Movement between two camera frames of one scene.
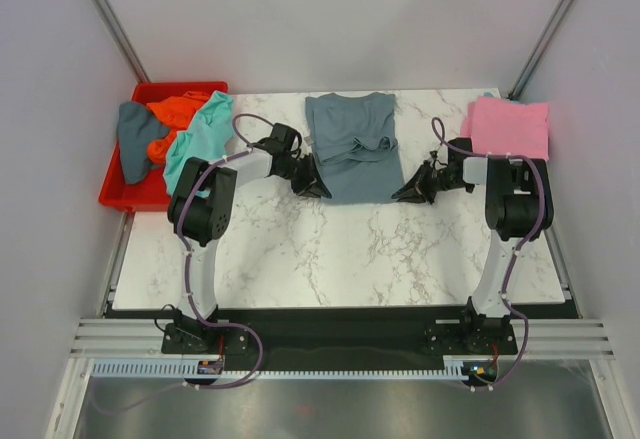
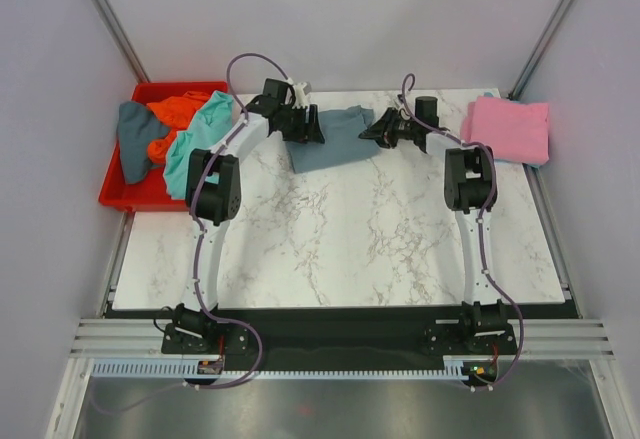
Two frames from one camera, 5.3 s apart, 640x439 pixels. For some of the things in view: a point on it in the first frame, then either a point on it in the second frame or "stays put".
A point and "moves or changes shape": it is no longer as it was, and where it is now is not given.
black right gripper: (410, 192) to (381, 130)
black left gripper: (316, 188) to (314, 133)
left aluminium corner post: (102, 6) stays put
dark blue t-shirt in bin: (137, 127) stays put
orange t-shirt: (178, 113) stays put
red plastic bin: (152, 192) stays put
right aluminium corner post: (550, 30) stays put
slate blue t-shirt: (354, 140) moves or changes shape
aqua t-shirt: (209, 137) stays put
